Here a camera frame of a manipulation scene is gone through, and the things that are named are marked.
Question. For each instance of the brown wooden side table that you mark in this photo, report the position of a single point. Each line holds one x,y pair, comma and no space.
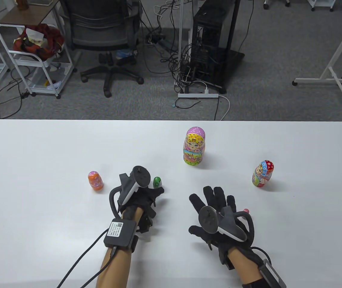
29,15

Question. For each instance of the red patterned bag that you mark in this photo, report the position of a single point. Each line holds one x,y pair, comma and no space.
50,39

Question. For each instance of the dark grey tracking controller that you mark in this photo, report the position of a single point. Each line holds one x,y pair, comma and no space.
225,225
134,183

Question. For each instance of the orange Russian doll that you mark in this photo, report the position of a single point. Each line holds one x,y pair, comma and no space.
95,181

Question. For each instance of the large pink Russian doll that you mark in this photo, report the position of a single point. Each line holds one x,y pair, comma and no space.
194,147

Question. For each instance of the person's left hand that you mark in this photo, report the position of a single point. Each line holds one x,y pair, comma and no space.
148,198

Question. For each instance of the white vertical pole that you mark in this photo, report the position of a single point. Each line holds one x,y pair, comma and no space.
180,45

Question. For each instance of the person's left forearm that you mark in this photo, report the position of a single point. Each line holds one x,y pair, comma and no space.
113,267

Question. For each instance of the person's right hand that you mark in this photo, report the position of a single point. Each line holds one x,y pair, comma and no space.
214,201

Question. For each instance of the white tissue paper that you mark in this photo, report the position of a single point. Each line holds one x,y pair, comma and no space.
34,35

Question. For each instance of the black computer tower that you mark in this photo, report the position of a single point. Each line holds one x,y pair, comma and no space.
210,30

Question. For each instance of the white rolling cart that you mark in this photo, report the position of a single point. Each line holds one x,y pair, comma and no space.
46,64

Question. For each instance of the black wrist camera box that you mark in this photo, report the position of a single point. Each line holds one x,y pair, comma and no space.
273,274
119,234

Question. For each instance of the red and blue Russian doll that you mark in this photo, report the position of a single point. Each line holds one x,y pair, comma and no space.
262,174

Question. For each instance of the green Russian doll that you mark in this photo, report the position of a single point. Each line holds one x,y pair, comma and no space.
157,181

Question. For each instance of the whiteboard on white stand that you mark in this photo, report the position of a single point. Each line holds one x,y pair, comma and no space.
336,57

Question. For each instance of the black office chair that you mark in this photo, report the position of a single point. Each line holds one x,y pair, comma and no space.
98,27

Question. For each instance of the white power strip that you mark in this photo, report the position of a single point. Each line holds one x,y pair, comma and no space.
195,96

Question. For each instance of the person's right forearm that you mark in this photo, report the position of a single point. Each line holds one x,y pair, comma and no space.
244,267

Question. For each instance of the brown jar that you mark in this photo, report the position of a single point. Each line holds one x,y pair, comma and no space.
22,4

